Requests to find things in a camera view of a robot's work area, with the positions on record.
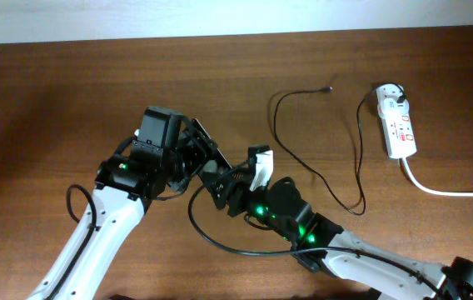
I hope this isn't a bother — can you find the black smartphone silver back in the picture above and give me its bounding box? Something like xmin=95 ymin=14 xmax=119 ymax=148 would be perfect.
xmin=192 ymin=118 xmax=232 ymax=173

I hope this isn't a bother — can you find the black charger cable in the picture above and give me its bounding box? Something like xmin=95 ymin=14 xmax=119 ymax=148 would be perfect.
xmin=272 ymin=82 xmax=407 ymax=217

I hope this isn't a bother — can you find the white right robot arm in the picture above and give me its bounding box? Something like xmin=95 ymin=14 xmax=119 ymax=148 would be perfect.
xmin=200 ymin=167 xmax=473 ymax=299

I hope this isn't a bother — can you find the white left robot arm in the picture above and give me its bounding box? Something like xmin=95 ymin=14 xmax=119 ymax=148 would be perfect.
xmin=29 ymin=107 xmax=217 ymax=299

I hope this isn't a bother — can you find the white charger plug adapter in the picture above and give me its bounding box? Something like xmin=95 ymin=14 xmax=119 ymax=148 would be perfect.
xmin=377 ymin=98 xmax=410 ymax=119

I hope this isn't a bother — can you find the white power strip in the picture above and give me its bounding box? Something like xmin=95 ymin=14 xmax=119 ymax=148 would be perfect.
xmin=376 ymin=83 xmax=417 ymax=159

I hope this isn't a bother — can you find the white power strip cord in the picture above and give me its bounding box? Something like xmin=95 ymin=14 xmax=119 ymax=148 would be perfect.
xmin=398 ymin=157 xmax=473 ymax=199

